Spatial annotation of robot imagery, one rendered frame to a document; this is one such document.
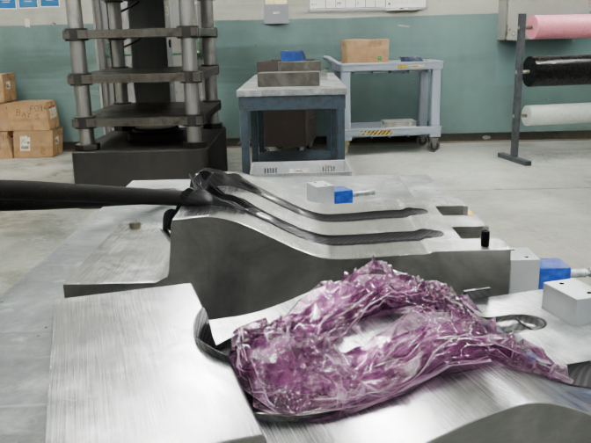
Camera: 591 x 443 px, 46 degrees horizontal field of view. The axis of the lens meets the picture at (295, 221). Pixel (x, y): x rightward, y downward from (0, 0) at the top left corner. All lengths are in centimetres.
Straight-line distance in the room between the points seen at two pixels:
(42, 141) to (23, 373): 671
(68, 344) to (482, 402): 29
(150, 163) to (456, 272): 413
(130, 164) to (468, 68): 394
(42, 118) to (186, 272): 665
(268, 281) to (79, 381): 35
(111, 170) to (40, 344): 411
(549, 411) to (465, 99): 708
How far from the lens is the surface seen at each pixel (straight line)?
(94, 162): 492
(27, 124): 746
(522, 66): 642
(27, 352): 81
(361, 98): 735
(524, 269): 89
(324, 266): 77
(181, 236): 77
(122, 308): 59
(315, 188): 128
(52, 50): 772
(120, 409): 44
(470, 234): 89
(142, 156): 483
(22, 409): 70
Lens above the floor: 112
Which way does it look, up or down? 15 degrees down
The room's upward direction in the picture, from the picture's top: 1 degrees counter-clockwise
